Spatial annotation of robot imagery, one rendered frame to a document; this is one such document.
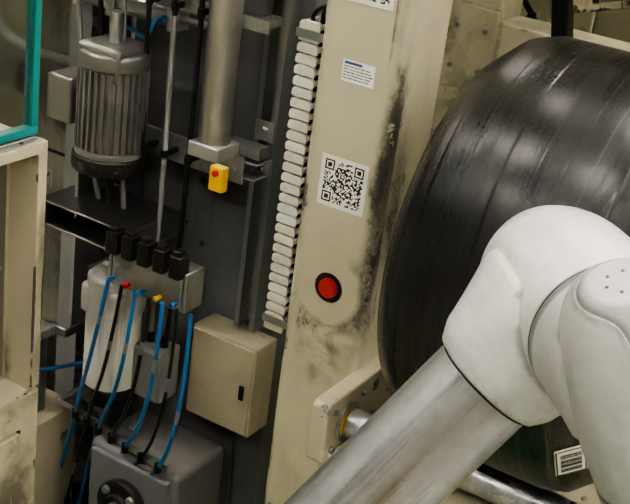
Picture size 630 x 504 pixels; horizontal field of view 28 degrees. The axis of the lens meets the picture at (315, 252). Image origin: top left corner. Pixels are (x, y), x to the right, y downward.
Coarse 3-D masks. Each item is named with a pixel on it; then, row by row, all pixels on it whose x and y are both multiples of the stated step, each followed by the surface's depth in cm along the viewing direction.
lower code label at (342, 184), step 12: (324, 156) 174; (336, 156) 173; (324, 168) 175; (336, 168) 174; (348, 168) 172; (360, 168) 171; (324, 180) 175; (336, 180) 174; (348, 180) 173; (360, 180) 172; (324, 192) 176; (336, 192) 175; (348, 192) 174; (360, 192) 173; (324, 204) 176; (336, 204) 175; (348, 204) 174; (360, 204) 173; (360, 216) 174
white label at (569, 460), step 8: (568, 448) 149; (576, 448) 149; (560, 456) 149; (568, 456) 150; (576, 456) 150; (560, 464) 151; (568, 464) 151; (576, 464) 152; (584, 464) 152; (560, 472) 153; (568, 472) 153
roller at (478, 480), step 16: (352, 416) 176; (368, 416) 176; (352, 432) 176; (480, 480) 167; (496, 480) 166; (512, 480) 166; (480, 496) 168; (496, 496) 166; (512, 496) 165; (528, 496) 164; (544, 496) 163; (560, 496) 164
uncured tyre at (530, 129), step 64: (512, 64) 154; (576, 64) 153; (448, 128) 151; (512, 128) 146; (576, 128) 144; (448, 192) 146; (512, 192) 143; (576, 192) 140; (448, 256) 145; (384, 320) 155; (512, 448) 152
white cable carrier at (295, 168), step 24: (312, 24) 170; (312, 48) 171; (312, 72) 172; (312, 96) 174; (288, 120) 177; (312, 120) 178; (288, 144) 178; (288, 168) 179; (288, 192) 180; (288, 216) 182; (288, 240) 183; (288, 264) 184; (288, 288) 186
